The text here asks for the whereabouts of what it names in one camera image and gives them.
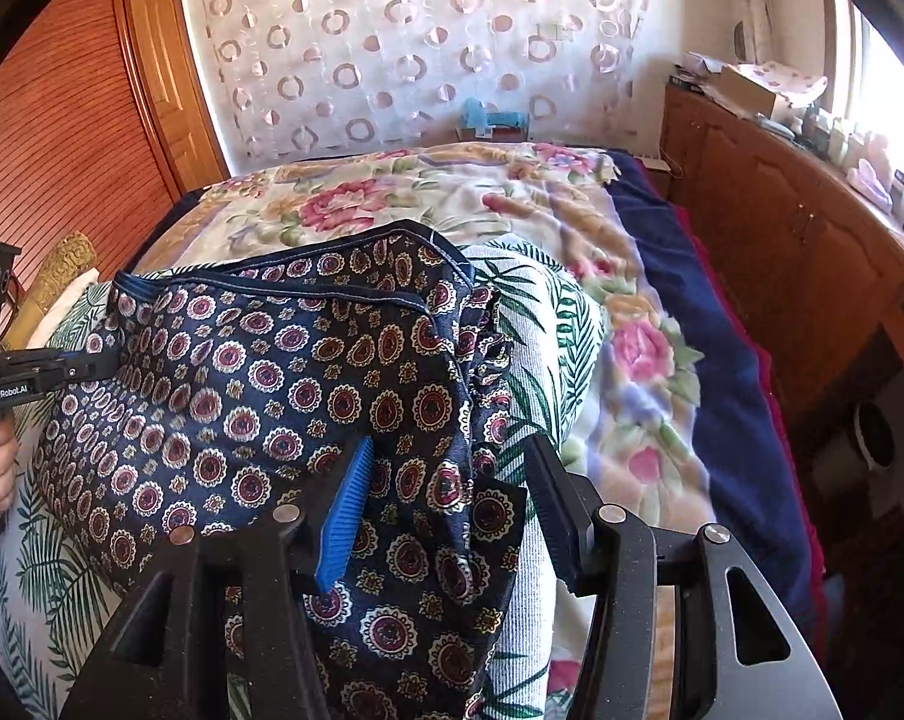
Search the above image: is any white wrapped pipe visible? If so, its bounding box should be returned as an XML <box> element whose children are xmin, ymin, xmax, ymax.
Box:
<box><xmin>729</xmin><ymin>0</ymin><xmax>775</xmax><ymax>68</ymax></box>

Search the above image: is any navy blanket with red edge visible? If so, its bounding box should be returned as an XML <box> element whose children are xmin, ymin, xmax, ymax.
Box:
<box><xmin>609</xmin><ymin>150</ymin><xmax>828</xmax><ymax>661</ymax></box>

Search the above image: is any window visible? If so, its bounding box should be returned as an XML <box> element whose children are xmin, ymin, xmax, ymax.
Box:
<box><xmin>827</xmin><ymin>0</ymin><xmax>904</xmax><ymax>188</ymax></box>

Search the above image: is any folded brown patterned cloth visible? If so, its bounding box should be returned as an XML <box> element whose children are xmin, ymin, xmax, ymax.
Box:
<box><xmin>2</xmin><ymin>232</ymin><xmax>100</xmax><ymax>353</ymax></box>

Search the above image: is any row of small bottles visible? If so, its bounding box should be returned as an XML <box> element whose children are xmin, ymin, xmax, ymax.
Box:
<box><xmin>797</xmin><ymin>109</ymin><xmax>904</xmax><ymax>248</ymax></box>

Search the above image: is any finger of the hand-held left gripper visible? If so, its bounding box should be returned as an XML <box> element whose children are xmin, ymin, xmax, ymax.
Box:
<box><xmin>47</xmin><ymin>349</ymin><xmax>127</xmax><ymax>392</ymax></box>

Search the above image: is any floral blanket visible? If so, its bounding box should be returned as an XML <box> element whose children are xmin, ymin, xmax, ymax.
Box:
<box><xmin>148</xmin><ymin>141</ymin><xmax>723</xmax><ymax>541</ymax></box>

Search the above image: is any light blue object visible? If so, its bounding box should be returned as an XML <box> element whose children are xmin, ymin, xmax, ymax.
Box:
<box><xmin>459</xmin><ymin>99</ymin><xmax>531</xmax><ymax>143</ymax></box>

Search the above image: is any sheer circle pattern curtain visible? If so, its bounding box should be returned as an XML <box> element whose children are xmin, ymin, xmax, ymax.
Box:
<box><xmin>182</xmin><ymin>0</ymin><xmax>655</xmax><ymax>166</ymax></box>

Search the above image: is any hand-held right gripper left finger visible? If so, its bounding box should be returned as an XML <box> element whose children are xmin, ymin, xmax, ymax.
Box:
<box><xmin>58</xmin><ymin>437</ymin><xmax>378</xmax><ymax>720</ymax></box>

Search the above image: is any white round appliance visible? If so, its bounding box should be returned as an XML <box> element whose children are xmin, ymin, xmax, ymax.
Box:
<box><xmin>812</xmin><ymin>397</ymin><xmax>904</xmax><ymax>518</ymax></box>

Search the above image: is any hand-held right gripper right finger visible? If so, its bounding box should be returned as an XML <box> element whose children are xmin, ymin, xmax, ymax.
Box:
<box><xmin>521</xmin><ymin>433</ymin><xmax>844</xmax><ymax>720</ymax></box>

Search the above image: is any wooden louvred wardrobe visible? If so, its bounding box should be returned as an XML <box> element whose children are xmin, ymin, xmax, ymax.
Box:
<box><xmin>0</xmin><ymin>0</ymin><xmax>232</xmax><ymax>293</ymax></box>

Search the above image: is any cardboard box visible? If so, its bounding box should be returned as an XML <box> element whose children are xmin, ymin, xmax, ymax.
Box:
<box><xmin>710</xmin><ymin>60</ymin><xmax>828</xmax><ymax>121</ymax></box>

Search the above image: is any navy medallion print garment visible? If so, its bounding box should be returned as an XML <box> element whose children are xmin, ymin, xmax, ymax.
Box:
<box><xmin>32</xmin><ymin>221</ymin><xmax>531</xmax><ymax>720</ymax></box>

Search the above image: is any wooden cabinet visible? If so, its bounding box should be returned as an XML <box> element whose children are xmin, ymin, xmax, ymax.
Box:
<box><xmin>657</xmin><ymin>82</ymin><xmax>904</xmax><ymax>451</ymax></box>

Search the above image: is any pink object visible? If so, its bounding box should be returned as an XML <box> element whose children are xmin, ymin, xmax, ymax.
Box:
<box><xmin>845</xmin><ymin>157</ymin><xmax>895</xmax><ymax>211</ymax></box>

